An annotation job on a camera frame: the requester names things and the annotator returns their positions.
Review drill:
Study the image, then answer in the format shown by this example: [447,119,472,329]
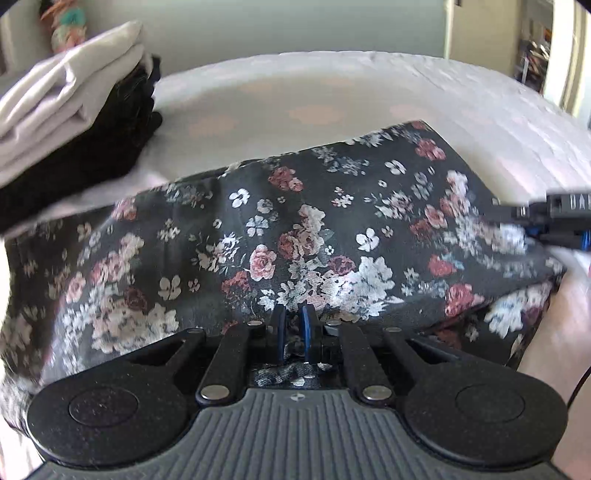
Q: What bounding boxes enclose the pale folded cloth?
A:
[0,19,153,185]

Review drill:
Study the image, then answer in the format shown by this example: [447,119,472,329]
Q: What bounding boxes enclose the dark floral pants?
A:
[0,119,568,416]

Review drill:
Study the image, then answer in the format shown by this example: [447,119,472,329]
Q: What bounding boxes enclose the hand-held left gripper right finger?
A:
[298,302,458,408]

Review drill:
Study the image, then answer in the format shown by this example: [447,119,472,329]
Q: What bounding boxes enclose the black cable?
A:
[564,364,591,409]

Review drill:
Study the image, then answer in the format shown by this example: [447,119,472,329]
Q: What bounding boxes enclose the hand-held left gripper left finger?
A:
[124,305,288,408]

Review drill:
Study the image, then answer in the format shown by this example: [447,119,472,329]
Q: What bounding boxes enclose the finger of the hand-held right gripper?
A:
[492,198,550,237]
[538,228,591,253]

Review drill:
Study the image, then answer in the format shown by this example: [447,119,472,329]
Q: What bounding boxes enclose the colourful doll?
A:
[39,0,88,51]

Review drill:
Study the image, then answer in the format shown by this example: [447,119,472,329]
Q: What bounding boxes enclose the bed with white sheet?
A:
[0,52,591,462]

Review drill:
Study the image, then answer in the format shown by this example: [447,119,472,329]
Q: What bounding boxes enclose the black folded cloth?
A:
[0,55,163,234]

